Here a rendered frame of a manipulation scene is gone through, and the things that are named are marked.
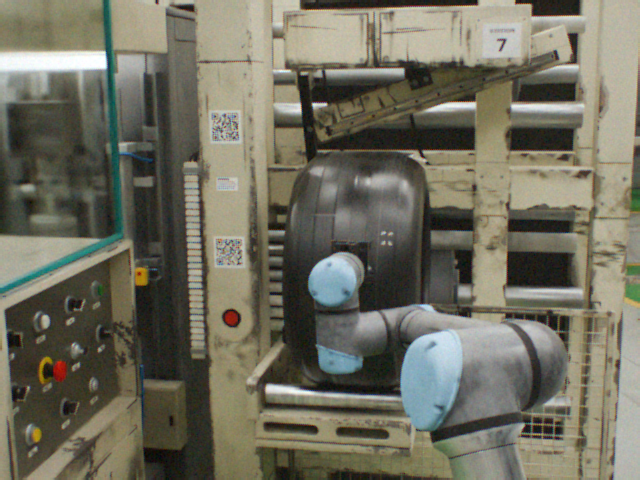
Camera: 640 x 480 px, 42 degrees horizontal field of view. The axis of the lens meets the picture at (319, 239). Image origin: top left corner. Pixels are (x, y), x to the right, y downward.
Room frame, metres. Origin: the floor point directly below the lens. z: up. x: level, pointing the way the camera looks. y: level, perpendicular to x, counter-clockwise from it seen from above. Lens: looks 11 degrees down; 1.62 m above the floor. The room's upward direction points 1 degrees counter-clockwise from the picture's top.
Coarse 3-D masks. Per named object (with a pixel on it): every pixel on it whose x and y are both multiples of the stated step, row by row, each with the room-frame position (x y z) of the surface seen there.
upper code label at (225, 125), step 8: (216, 112) 1.93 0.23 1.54; (224, 112) 1.93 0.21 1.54; (232, 112) 1.92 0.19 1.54; (240, 112) 1.92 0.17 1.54; (216, 120) 1.93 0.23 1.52; (224, 120) 1.93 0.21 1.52; (232, 120) 1.92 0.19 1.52; (240, 120) 1.92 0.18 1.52; (216, 128) 1.93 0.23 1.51; (224, 128) 1.93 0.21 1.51; (232, 128) 1.92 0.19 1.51; (240, 128) 1.92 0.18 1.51; (216, 136) 1.93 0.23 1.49; (224, 136) 1.93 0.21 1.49; (232, 136) 1.92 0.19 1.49; (240, 136) 1.92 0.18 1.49
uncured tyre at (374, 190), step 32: (320, 160) 1.89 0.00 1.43; (352, 160) 1.87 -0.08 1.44; (384, 160) 1.86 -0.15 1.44; (320, 192) 1.78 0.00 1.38; (352, 192) 1.77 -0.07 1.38; (384, 192) 1.76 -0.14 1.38; (416, 192) 1.80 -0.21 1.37; (288, 224) 1.78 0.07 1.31; (320, 224) 1.73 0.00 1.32; (352, 224) 1.72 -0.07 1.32; (384, 224) 1.71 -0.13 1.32; (416, 224) 1.74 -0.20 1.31; (288, 256) 1.74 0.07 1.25; (320, 256) 1.70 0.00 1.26; (384, 256) 1.68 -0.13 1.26; (416, 256) 1.71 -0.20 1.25; (288, 288) 1.72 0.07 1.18; (384, 288) 1.67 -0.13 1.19; (416, 288) 1.71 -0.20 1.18; (288, 320) 1.73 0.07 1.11; (320, 384) 1.82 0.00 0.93; (352, 384) 1.79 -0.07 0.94; (384, 384) 1.77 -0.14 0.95
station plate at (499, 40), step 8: (488, 24) 2.07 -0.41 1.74; (496, 24) 2.07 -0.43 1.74; (504, 24) 2.07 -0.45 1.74; (512, 24) 2.06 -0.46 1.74; (520, 24) 2.06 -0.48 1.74; (488, 32) 2.07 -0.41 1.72; (496, 32) 2.07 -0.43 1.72; (504, 32) 2.07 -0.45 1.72; (512, 32) 2.06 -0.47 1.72; (520, 32) 2.06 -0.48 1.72; (488, 40) 2.07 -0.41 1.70; (496, 40) 2.07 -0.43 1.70; (504, 40) 2.07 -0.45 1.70; (512, 40) 2.06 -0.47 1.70; (520, 40) 2.06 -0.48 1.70; (488, 48) 2.07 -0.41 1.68; (496, 48) 2.07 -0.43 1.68; (504, 48) 2.07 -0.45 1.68; (512, 48) 2.06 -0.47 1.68; (520, 48) 2.06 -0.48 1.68; (488, 56) 2.07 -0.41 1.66; (496, 56) 2.07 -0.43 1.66; (504, 56) 2.07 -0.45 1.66; (512, 56) 2.06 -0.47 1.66; (520, 56) 2.06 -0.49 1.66
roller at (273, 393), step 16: (272, 384) 1.85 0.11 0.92; (272, 400) 1.83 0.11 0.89; (288, 400) 1.82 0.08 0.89; (304, 400) 1.81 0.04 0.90; (320, 400) 1.81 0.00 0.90; (336, 400) 1.80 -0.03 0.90; (352, 400) 1.79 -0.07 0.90; (368, 400) 1.79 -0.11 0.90; (384, 400) 1.78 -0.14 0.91; (400, 400) 1.78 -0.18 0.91
